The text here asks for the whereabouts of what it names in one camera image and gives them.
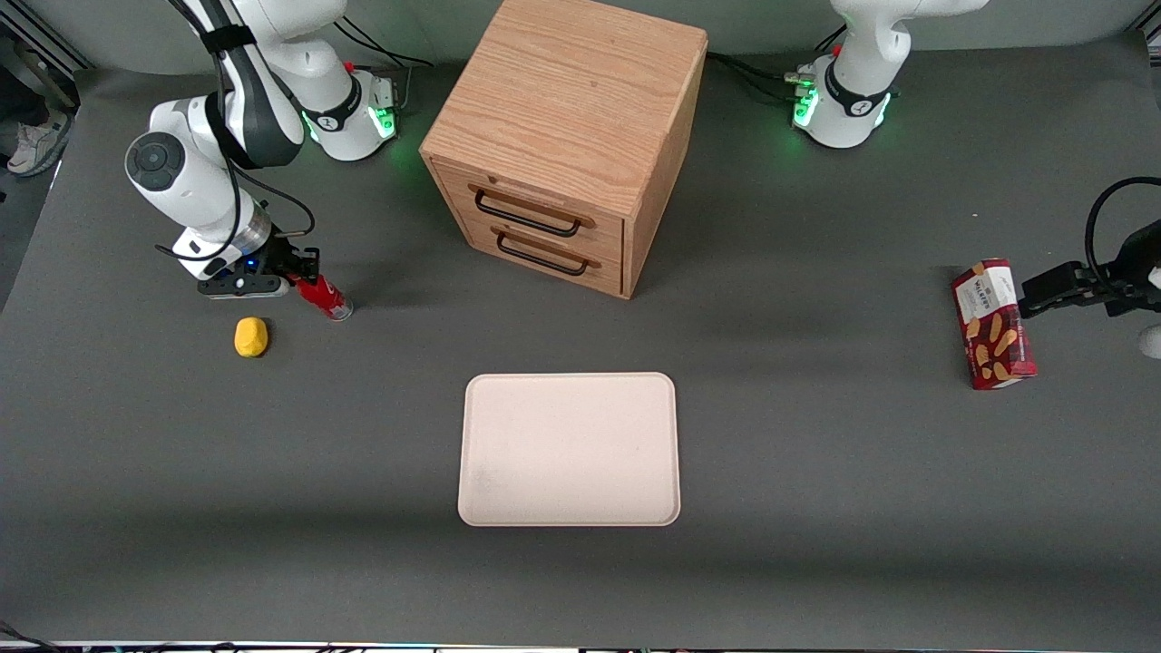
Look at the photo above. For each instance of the wooden drawer front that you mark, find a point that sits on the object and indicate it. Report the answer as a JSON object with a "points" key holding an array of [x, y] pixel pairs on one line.
{"points": [[517, 195], [553, 263]]}

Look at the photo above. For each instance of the beige rectangular tray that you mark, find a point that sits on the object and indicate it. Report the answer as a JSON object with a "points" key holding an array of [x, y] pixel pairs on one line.
{"points": [[569, 449]]}

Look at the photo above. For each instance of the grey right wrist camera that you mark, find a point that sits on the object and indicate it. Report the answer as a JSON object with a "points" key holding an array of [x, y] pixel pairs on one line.
{"points": [[238, 287]]}

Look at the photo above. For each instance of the red cookie box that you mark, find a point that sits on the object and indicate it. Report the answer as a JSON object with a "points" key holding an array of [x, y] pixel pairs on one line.
{"points": [[993, 322]]}

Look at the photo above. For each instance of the small red coke bottle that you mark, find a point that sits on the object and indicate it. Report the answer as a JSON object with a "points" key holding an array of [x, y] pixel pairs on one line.
{"points": [[328, 299]]}

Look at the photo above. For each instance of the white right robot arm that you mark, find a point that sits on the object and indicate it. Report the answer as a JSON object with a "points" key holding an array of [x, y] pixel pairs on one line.
{"points": [[263, 82]]}

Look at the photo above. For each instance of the grey sneaker shoe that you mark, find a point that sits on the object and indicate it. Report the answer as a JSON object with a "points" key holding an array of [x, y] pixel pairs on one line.
{"points": [[36, 147]]}

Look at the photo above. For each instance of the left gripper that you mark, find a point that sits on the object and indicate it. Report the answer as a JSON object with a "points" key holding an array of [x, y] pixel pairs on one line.
{"points": [[1112, 285]]}

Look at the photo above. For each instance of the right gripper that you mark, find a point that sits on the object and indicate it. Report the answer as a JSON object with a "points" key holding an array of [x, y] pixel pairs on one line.
{"points": [[287, 259]]}

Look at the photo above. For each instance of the aluminium frame rail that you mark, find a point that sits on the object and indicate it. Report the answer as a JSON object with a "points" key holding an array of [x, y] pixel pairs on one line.
{"points": [[41, 45]]}

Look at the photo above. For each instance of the wooden two-drawer cabinet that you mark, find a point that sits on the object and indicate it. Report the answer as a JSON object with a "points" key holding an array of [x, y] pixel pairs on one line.
{"points": [[567, 100]]}

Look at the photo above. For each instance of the yellow lemon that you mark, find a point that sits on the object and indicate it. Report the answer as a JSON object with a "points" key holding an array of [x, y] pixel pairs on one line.
{"points": [[251, 337]]}

